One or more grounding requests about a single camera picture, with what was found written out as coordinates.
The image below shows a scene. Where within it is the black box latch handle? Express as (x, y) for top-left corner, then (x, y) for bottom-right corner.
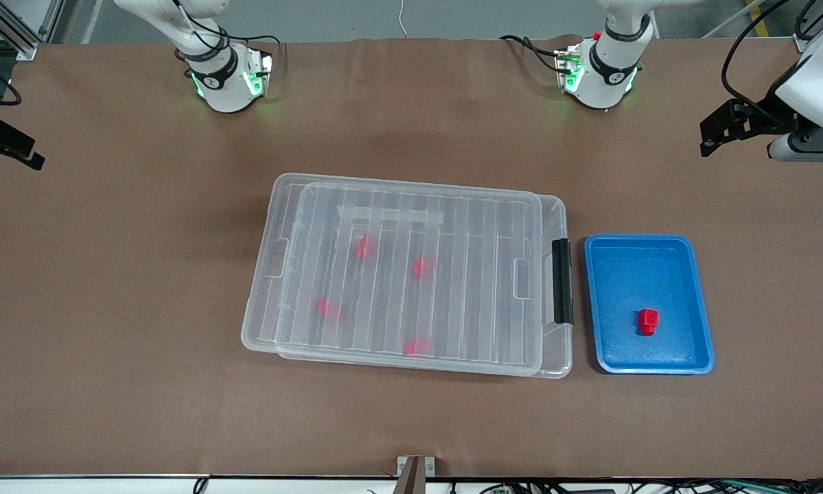
(552, 238), (575, 325)

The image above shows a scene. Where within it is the thick black cable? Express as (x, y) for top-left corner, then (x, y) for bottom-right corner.
(794, 0), (823, 40)

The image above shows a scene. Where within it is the black left arm base cable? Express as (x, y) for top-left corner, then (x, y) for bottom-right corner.
(499, 34), (564, 73)

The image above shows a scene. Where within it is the clear ribbed plastic lid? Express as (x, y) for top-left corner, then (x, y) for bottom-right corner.
(241, 173), (544, 377)

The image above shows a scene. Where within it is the black arm base cable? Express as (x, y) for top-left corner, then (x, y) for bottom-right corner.
(499, 34), (564, 73)
(229, 33), (286, 64)

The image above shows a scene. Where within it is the brown table cover sheet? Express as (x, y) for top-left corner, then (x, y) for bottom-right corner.
(0, 34), (823, 480)

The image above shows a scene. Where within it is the teal cable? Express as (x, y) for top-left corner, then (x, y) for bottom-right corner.
(723, 480), (823, 493)

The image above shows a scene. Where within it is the blue plastic tray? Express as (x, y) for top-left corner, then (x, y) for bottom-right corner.
(583, 234), (717, 376)

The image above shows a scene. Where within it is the grey metal camera mount bracket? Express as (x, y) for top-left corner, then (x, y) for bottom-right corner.
(396, 456), (437, 494)

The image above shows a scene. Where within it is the aluminium frame post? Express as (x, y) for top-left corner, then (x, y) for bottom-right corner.
(793, 0), (823, 54)
(0, 0), (66, 61)

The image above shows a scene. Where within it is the black right arm base cable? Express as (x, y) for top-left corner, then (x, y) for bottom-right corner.
(229, 33), (286, 64)

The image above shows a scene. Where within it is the clear plastic storage box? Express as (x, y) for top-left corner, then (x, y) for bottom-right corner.
(274, 182), (575, 379)

